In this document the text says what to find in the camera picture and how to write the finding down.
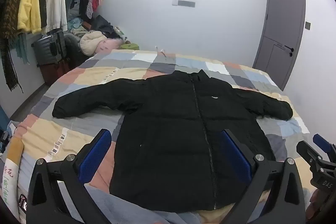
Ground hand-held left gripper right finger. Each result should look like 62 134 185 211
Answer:
220 128 307 224

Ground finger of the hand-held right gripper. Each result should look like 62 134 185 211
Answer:
313 134 336 156
296 140 320 165

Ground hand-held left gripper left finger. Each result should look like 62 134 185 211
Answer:
26 129 112 224

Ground black puffer jacket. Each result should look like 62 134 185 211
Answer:
52 69 294 213

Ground pile of clothes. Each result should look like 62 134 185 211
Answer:
68 14 116 38

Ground pink hanging clothes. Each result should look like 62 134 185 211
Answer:
83 0 103 19

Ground person's right hand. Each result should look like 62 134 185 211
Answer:
305 188 322 218

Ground grey-blue cloth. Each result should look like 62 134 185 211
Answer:
56 182 202 224

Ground patchwork bed quilt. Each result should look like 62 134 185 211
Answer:
5 49 311 224

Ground small black device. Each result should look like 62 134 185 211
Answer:
19 194 29 212

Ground white printed cloth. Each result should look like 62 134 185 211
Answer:
2 158 20 214

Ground red suitcase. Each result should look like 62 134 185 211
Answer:
41 59 70 86

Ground pink pillow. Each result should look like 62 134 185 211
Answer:
95 39 126 54

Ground grey suitcase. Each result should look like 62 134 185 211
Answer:
31 31 67 67

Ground teal scarf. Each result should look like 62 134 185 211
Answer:
14 32 30 65

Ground grey door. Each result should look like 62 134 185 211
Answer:
252 0 306 91

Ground houndstooth scarf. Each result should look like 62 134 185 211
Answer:
0 0 22 93

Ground black door handle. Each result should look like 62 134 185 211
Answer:
278 44 294 57

